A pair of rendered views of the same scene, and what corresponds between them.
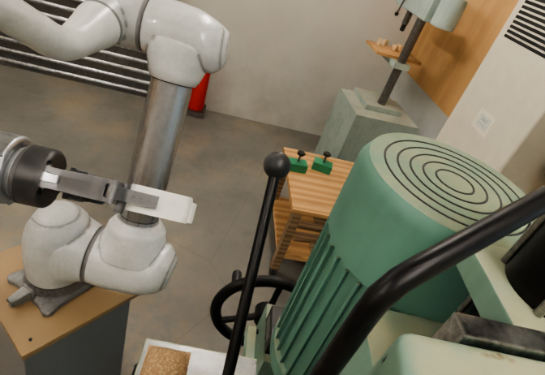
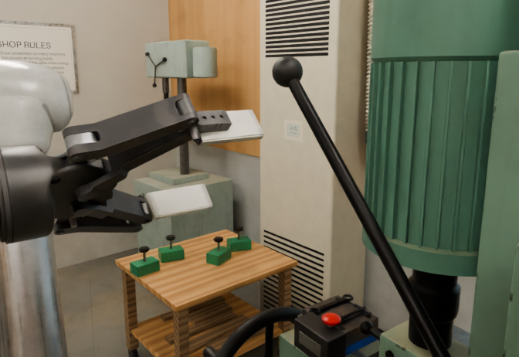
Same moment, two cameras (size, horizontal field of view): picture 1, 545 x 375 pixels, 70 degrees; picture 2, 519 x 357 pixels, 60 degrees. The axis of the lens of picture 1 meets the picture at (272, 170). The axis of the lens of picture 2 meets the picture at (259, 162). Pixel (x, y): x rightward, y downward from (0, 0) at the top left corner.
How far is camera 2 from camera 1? 0.36 m
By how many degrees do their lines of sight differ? 32
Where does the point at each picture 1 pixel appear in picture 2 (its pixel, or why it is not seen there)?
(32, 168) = (28, 160)
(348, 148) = (178, 232)
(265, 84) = not seen: hidden behind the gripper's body
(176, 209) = (246, 124)
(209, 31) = (45, 75)
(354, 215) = (432, 6)
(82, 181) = (137, 117)
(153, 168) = (38, 276)
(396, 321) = not seen: outside the picture
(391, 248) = not seen: outside the picture
